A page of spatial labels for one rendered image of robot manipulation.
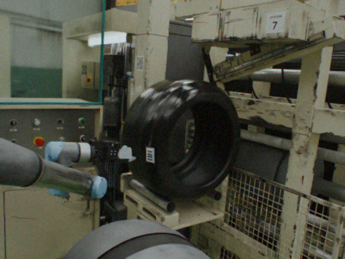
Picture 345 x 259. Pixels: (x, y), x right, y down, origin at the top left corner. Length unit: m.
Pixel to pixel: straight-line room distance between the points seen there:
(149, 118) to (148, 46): 0.48
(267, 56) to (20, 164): 1.16
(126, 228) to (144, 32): 1.50
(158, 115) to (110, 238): 1.07
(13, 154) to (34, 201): 1.00
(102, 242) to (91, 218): 1.77
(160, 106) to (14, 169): 0.65
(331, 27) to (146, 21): 0.83
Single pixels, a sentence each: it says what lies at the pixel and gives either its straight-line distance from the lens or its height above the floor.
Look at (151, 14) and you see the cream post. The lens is 1.66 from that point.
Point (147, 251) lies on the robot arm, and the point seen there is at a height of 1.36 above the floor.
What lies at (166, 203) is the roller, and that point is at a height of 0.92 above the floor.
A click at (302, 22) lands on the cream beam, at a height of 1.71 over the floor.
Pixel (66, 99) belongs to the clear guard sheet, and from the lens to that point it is 1.76.
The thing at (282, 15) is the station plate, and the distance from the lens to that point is 1.39.
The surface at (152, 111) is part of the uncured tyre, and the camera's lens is 1.28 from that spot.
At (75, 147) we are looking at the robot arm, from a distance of 1.20.
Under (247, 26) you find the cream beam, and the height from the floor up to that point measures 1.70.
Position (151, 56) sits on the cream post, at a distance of 1.65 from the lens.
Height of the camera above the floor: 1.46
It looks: 10 degrees down
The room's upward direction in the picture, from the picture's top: 4 degrees clockwise
